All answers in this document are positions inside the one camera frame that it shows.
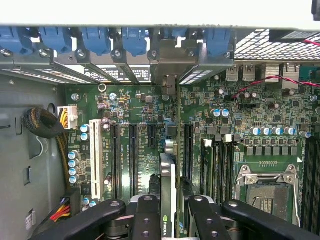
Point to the open dark PC case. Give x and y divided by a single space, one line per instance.
83 58

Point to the blue slot retention clip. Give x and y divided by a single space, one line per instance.
15 40
135 41
175 33
96 41
55 40
217 41

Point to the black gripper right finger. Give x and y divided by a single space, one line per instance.
207 222

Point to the green motherboard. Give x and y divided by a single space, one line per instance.
140 105

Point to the white power connector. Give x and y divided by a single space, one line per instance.
71 117

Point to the CPU socket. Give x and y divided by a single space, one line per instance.
270 200

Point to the long black expansion slot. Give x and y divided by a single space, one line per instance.
115 160
188 150
133 160

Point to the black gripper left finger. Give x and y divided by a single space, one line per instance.
146 220

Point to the RAM slot with black clips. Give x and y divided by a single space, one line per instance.
236 152
218 170
306 187

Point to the short black expansion slot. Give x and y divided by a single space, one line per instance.
152 136

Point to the white expansion slot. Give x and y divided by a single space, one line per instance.
96 160

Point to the RAM slot with white clips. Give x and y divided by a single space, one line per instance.
228 170
315 187

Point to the black power connector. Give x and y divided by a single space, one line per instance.
75 200

